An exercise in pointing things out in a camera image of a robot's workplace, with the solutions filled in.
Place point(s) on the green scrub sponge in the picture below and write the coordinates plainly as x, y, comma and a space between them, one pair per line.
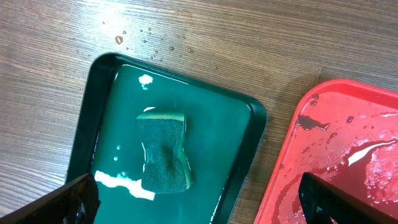
166, 168

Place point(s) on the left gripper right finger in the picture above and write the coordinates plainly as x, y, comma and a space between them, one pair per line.
324, 203

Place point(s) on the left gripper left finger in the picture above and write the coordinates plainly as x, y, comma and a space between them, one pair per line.
75, 202

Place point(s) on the dark green water tray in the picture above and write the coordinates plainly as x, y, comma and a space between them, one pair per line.
223, 131

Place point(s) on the red plastic tray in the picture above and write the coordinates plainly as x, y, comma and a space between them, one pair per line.
345, 132

